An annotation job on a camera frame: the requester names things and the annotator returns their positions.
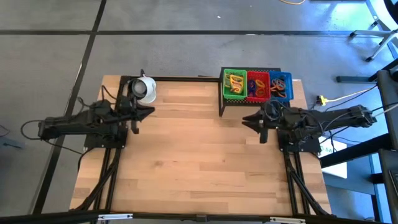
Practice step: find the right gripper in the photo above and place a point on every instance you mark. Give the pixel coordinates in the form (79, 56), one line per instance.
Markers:
(270, 119)

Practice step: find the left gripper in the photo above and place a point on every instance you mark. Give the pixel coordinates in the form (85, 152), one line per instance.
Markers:
(126, 112)

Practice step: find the red plastic basket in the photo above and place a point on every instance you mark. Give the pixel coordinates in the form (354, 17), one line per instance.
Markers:
(267, 98)

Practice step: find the green plastic basket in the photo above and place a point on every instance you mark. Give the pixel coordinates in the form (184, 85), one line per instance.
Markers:
(227, 93)

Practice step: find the orange silicone wristband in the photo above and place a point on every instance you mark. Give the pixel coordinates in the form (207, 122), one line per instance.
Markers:
(280, 83)
(280, 94)

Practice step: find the blue plastic basket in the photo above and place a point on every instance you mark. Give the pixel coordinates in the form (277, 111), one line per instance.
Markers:
(288, 90)

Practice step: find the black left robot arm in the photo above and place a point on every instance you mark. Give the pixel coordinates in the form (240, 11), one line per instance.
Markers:
(77, 123)

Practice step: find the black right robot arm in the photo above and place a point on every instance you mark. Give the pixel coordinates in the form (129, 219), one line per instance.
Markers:
(326, 119)

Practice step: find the black mesh metal shelf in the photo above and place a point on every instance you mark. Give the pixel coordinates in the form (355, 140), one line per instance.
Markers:
(222, 104)

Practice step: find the white paper sheet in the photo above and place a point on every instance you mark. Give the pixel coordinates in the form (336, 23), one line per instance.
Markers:
(337, 168)

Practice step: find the white metal stand legs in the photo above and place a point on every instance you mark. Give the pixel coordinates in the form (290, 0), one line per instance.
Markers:
(373, 32)

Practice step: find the white round tabletop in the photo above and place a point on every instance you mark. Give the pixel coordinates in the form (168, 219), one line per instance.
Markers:
(377, 9)

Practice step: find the black aluminium rig frame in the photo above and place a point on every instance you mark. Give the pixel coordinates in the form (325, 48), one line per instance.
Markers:
(174, 79)

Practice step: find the silver metal bracket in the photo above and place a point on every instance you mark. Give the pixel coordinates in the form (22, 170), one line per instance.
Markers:
(115, 216)
(287, 220)

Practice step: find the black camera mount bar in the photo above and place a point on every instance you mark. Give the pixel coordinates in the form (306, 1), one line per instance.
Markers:
(62, 217)

